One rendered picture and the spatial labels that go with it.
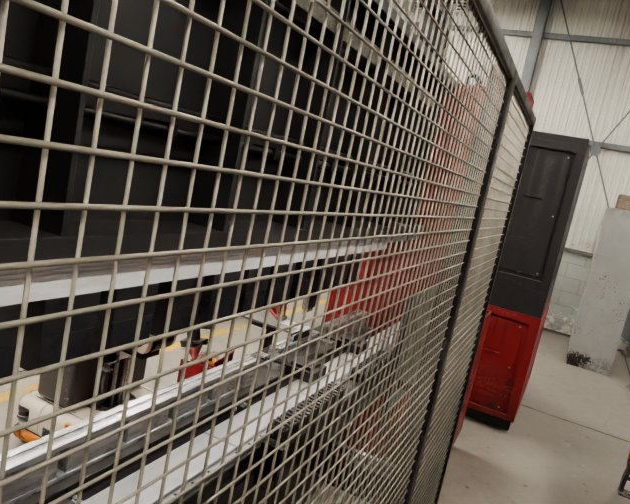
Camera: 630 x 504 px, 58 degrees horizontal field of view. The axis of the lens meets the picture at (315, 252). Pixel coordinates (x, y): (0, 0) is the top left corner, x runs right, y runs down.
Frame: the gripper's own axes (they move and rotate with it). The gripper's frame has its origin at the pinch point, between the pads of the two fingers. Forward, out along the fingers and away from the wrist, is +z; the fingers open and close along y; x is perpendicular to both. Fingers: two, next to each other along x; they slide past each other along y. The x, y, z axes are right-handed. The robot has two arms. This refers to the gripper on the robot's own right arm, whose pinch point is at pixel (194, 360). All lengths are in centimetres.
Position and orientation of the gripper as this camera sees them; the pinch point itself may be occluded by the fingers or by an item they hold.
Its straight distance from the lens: 255.5
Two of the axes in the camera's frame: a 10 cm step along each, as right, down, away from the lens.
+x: 2.6, -0.8, 9.6
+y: 9.6, -0.1, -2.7
